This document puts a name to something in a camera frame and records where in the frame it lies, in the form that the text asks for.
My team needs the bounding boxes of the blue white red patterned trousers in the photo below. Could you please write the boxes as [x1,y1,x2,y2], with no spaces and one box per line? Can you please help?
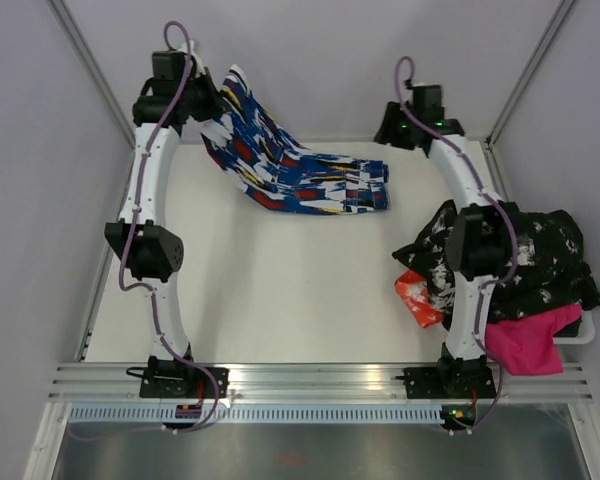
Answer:
[201,64,389,215]

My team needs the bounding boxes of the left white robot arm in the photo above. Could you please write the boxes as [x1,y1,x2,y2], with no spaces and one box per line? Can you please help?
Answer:
[104,50,226,397]

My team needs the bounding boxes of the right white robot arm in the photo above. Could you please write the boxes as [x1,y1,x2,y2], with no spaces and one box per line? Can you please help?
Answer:
[375,80,518,361]

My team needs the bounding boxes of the black white patterned trousers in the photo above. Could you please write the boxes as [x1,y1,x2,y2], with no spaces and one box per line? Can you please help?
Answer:
[392,200,600,327]

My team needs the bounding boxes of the orange white garment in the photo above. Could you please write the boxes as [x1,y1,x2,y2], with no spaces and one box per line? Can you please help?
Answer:
[394,269,444,329]

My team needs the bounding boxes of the pink garment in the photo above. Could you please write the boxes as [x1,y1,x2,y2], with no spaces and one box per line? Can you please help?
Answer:
[485,304,582,376]

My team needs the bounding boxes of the white tray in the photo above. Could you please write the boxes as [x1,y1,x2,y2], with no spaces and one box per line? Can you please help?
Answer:
[553,311,596,346]

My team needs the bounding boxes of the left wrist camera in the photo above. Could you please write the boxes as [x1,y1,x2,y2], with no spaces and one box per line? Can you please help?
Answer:
[179,40,206,71]

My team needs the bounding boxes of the right aluminium frame post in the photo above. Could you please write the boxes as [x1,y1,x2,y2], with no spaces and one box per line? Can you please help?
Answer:
[485,0,578,150]

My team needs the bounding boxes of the aluminium frame post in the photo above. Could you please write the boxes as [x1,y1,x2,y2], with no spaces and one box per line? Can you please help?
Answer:
[485,0,578,150]
[47,0,142,151]

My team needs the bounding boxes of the left aluminium frame post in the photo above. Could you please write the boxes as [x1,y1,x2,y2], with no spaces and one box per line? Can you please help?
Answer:
[47,0,142,151]

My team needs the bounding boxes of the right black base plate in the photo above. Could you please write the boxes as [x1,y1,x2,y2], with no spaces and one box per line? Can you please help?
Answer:
[395,366,497,400]

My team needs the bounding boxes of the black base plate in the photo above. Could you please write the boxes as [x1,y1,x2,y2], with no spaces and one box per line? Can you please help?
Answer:
[125,367,215,399]
[395,366,497,400]

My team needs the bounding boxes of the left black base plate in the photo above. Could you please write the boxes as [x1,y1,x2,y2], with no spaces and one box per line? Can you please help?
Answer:
[125,367,215,399]

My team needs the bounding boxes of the aluminium mounting rail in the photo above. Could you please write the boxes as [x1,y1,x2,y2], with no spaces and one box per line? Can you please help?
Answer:
[47,362,593,404]

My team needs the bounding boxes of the slotted cable duct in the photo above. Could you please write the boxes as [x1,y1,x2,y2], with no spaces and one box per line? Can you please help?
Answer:
[69,403,443,425]

